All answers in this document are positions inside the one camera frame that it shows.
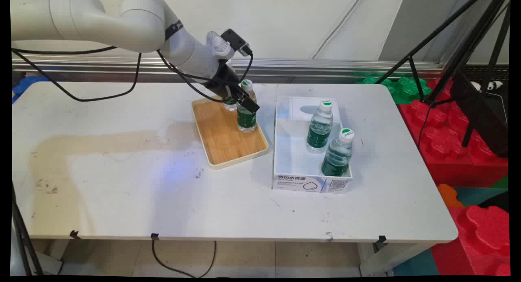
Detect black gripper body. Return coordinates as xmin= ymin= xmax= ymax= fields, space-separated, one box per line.
xmin=206 ymin=60 xmax=244 ymax=101

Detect wooden tray with cream rim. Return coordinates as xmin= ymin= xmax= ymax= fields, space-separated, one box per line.
xmin=191 ymin=96 xmax=269 ymax=170

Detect white cardboard box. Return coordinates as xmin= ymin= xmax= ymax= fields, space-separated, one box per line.
xmin=272 ymin=96 xmax=353 ymax=194

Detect green foam block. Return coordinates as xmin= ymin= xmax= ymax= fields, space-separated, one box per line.
xmin=356 ymin=76 xmax=432 ymax=105

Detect blue foam block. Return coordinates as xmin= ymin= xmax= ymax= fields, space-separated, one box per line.
xmin=12 ymin=75 xmax=50 ymax=103

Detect large red foam block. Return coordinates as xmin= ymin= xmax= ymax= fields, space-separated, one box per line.
xmin=398 ymin=77 xmax=509 ymax=189

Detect orange foam block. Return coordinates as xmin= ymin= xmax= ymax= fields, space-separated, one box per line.
xmin=438 ymin=184 xmax=464 ymax=208

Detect black panel on tripod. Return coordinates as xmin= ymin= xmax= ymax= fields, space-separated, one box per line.
xmin=451 ymin=68 xmax=509 ymax=158

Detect black tripod stand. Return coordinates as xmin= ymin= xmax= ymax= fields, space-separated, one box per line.
xmin=374 ymin=0 xmax=511 ymax=148

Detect panda plush toy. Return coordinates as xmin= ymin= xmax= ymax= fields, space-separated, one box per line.
xmin=470 ymin=81 xmax=504 ymax=92

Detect black stand legs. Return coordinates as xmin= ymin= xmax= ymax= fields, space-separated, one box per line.
xmin=11 ymin=184 xmax=44 ymax=276

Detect small red foam block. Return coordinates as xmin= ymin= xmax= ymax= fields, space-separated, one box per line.
xmin=431 ymin=205 xmax=511 ymax=277

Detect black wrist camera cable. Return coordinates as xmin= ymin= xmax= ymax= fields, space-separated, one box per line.
xmin=157 ymin=49 xmax=254 ymax=103

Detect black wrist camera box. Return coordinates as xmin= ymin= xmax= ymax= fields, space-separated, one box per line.
xmin=221 ymin=28 xmax=253 ymax=57

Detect aluminium wall rail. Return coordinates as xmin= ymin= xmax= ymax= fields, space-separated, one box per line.
xmin=11 ymin=55 xmax=444 ymax=84

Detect long black arm cable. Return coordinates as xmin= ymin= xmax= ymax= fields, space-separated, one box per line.
xmin=11 ymin=46 xmax=142 ymax=102

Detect black cable under table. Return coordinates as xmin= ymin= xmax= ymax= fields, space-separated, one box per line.
xmin=151 ymin=239 xmax=217 ymax=278

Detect white table leg frame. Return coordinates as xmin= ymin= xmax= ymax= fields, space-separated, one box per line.
xmin=358 ymin=241 xmax=433 ymax=278

